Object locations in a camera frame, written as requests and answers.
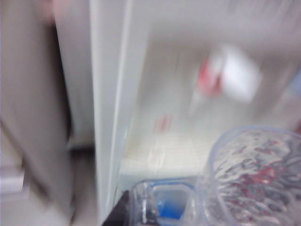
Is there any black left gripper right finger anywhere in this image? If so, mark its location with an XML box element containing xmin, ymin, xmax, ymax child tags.
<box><xmin>156</xmin><ymin>200</ymin><xmax>186</xmax><ymax>221</ymax></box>

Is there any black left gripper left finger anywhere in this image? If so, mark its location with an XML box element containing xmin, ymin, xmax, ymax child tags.
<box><xmin>101</xmin><ymin>189</ymin><xmax>130</xmax><ymax>226</ymax></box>

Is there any clear textured plastic mug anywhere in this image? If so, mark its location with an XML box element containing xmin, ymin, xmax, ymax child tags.
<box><xmin>129</xmin><ymin>126</ymin><xmax>301</xmax><ymax>226</ymax></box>

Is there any red hot water tap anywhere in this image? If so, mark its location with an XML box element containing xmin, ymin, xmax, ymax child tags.
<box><xmin>188</xmin><ymin>44</ymin><xmax>263</xmax><ymax>116</ymax></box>

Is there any white water dispenser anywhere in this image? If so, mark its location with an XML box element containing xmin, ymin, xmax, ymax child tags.
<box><xmin>53</xmin><ymin>0</ymin><xmax>301</xmax><ymax>226</ymax></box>

